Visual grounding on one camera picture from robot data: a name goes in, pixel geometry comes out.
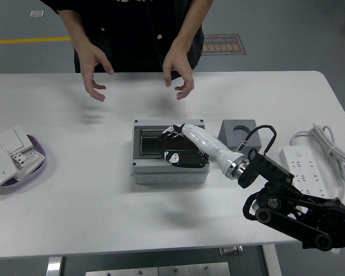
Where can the person's right hand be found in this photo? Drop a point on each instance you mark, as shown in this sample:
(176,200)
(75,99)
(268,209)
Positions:
(89,63)

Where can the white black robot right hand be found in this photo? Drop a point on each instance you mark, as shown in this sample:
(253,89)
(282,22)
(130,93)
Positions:
(207,142)

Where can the person's left hand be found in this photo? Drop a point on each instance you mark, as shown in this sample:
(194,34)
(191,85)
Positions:
(176,59)

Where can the grey electrical box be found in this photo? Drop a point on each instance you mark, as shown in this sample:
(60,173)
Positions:
(161,175)

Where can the person's right forearm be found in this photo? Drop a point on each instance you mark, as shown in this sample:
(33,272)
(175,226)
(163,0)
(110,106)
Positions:
(74,31)

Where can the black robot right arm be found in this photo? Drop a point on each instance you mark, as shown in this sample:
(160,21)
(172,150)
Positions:
(264,169)

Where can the person's left forearm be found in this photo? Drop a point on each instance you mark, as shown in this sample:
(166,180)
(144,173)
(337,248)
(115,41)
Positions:
(189,26)

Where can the grey cube with round hole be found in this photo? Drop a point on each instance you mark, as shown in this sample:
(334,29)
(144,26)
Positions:
(227,138)

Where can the person's torso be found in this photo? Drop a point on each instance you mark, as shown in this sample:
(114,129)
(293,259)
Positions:
(132,34)

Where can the brown floor sign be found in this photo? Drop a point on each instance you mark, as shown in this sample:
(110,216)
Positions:
(227,45)

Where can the yellow floor tape line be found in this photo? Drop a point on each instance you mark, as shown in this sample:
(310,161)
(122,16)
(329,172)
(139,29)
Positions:
(26,40)

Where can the small silver floor plate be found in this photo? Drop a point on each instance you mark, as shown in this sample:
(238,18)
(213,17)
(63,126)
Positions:
(36,13)

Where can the white printed panel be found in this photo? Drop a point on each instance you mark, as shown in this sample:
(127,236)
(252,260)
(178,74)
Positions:
(34,158)

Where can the purple plastic tray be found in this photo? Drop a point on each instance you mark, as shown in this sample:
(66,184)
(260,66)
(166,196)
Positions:
(37,172)

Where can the white table leg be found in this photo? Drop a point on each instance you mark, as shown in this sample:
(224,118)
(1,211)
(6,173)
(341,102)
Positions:
(54,266)
(272,260)

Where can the white wall switch plate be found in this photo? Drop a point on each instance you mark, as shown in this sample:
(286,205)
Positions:
(10,139)

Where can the grey metal table bracket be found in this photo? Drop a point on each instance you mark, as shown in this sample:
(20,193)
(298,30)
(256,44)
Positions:
(231,250)

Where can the grey metal base plate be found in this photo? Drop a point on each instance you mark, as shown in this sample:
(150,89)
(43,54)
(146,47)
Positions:
(158,270)

